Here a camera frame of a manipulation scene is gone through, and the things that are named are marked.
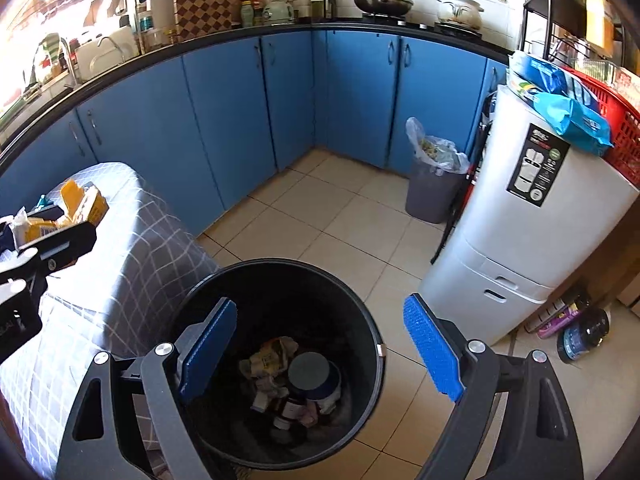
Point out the grey checked tablecloth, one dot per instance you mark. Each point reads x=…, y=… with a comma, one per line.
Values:
x=115, y=270

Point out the blue kitchen cabinets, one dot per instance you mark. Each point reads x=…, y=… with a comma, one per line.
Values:
x=215, y=105

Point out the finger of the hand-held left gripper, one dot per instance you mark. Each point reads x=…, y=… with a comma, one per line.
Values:
x=65, y=247

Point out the pink crumpled paper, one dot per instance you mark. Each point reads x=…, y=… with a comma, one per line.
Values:
x=310, y=415

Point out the checkered wooden cutting board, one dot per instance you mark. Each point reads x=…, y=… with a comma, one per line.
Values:
x=202, y=5

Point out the white ceramic pot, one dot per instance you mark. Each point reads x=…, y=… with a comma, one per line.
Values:
x=457, y=12

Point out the purple packet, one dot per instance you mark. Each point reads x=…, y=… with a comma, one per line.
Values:
x=557, y=322

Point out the beige crumpled paper wrapper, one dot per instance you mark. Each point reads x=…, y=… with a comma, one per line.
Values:
x=267, y=357

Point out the tall white storage cabinet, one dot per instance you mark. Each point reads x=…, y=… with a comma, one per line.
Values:
x=505, y=240

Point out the brown bottle with white cap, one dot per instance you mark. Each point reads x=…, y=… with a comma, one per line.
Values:
x=291, y=407

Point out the black gas stove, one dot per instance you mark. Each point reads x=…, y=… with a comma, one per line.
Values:
x=415, y=24

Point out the black round trash bin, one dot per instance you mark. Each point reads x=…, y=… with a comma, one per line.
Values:
x=360, y=320

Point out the yellow spray bottle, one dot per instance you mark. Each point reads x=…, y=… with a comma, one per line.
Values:
x=598, y=17

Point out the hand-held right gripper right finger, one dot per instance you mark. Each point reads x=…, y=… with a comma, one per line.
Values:
x=432, y=350

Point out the dark blue water bottle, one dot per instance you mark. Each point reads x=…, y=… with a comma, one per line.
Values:
x=582, y=337

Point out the pale green kettle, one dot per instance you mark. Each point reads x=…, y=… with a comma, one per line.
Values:
x=278, y=10

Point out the blue wipes packet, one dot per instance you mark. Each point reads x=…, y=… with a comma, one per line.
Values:
x=575, y=122

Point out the yellow cardboard box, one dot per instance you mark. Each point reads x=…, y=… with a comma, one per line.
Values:
x=80, y=202

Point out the black and red mop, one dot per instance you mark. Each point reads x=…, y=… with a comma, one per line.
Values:
x=460, y=200

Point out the grey waste bin with bag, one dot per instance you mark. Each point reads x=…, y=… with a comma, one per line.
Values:
x=430, y=195

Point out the black metal rack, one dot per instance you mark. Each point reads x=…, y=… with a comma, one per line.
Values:
x=555, y=10

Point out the blue jar with grey lid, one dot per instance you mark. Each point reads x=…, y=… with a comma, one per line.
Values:
x=310, y=375

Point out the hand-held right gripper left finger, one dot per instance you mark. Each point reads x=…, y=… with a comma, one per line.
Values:
x=207, y=350

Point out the red plastic basket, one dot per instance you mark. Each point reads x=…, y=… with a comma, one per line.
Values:
x=622, y=130

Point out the chrome sink faucet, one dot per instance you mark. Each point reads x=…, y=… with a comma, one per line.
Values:
x=69, y=60

